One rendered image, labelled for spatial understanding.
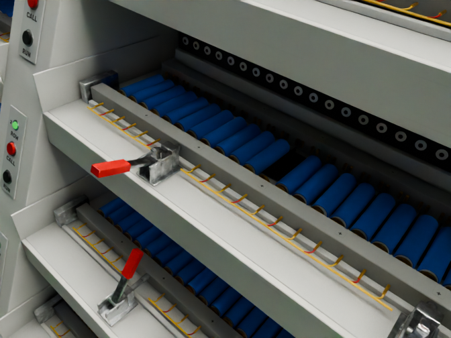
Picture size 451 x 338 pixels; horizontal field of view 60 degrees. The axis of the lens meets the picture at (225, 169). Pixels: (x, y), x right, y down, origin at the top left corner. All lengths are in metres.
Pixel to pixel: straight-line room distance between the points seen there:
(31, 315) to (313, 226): 0.52
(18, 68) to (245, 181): 0.33
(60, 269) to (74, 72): 0.25
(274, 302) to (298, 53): 0.20
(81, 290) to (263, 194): 0.28
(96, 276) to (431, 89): 0.44
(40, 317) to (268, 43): 0.56
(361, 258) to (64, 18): 0.40
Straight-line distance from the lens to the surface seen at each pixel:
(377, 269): 0.34
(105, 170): 0.35
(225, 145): 0.41
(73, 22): 0.51
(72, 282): 0.55
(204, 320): 0.48
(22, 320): 0.73
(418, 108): 0.28
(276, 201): 0.35
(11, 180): 0.60
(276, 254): 0.34
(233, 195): 0.38
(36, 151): 0.54
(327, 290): 0.33
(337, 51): 0.29
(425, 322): 0.31
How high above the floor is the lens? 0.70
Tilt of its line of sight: 21 degrees down
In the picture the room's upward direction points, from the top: 20 degrees clockwise
